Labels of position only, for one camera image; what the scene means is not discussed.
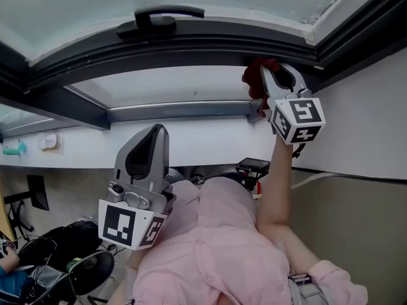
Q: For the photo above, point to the small black box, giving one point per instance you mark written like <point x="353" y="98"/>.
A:
<point x="252" y="165"/>

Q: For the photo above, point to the small low glass pane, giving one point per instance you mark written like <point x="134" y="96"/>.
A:
<point x="165" y="84"/>

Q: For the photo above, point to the black office chair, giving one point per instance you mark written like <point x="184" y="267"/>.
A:
<point x="95" y="268"/>

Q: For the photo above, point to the white window sill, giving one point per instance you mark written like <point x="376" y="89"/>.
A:
<point x="197" y="138"/>

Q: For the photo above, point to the person's right forearm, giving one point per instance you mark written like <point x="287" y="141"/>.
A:
<point x="276" y="195"/>

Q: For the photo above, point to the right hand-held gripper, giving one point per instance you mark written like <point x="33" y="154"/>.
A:
<point x="302" y="116"/>

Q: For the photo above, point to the black bag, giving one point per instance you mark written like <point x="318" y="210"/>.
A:
<point x="70" y="237"/>

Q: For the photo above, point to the person's pink shirt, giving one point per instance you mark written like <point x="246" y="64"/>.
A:
<point x="206" y="249"/>

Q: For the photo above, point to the person's dark shoe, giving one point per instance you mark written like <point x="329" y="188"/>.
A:
<point x="199" y="171"/>

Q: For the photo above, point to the red plastic frame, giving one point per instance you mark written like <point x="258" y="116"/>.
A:
<point x="258" y="191"/>

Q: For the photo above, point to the person's left forearm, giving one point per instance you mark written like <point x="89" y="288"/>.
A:
<point x="136" y="259"/>

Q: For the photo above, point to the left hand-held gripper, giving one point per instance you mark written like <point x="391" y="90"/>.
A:
<point x="121" y="224"/>

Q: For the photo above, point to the dark fixed window frame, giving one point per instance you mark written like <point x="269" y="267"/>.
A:
<point x="79" y="113"/>

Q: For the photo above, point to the teal tube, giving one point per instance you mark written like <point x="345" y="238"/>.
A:
<point x="11" y="151"/>

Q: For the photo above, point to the bagged white slipper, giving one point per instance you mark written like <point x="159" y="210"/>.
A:
<point x="49" y="142"/>

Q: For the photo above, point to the dark red cloth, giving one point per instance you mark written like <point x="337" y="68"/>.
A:
<point x="252" y="81"/>

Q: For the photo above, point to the small teal cap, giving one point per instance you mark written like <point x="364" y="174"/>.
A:
<point x="23" y="147"/>

